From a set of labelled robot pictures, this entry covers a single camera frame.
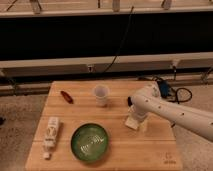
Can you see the green ceramic bowl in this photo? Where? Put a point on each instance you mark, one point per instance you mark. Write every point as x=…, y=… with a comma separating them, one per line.
x=89, y=142

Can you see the red chili pepper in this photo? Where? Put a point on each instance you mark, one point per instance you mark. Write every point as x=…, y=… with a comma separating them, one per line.
x=67, y=97

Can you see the white tube with cap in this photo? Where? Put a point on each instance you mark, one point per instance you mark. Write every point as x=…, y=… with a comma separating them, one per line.
x=50, y=136

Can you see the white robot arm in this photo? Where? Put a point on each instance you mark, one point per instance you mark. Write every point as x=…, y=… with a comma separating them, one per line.
x=148, y=100

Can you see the black rectangular block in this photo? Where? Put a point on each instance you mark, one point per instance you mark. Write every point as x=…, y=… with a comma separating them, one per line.
x=129, y=101

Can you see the white sponge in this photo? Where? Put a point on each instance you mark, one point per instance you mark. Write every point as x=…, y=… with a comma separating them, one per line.
x=131, y=123

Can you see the translucent plastic cup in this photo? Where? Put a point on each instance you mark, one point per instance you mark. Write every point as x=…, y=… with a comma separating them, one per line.
x=101, y=93

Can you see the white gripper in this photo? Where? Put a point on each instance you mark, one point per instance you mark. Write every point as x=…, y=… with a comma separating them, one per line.
x=137, y=117

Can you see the blue box on floor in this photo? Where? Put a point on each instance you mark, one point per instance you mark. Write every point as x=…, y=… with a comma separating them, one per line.
x=164, y=88

